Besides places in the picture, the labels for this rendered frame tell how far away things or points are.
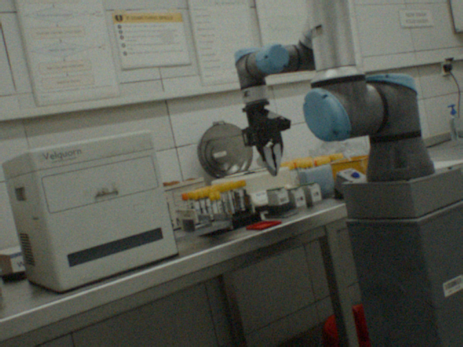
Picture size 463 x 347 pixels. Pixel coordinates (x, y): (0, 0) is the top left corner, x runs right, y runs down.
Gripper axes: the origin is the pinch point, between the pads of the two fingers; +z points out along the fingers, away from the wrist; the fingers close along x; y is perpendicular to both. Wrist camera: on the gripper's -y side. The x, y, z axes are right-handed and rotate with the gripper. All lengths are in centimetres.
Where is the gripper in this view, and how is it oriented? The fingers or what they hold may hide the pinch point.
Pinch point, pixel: (275, 171)
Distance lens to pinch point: 148.0
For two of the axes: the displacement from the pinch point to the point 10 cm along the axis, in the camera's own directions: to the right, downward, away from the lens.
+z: 2.0, 9.8, 0.5
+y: -5.7, 0.7, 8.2
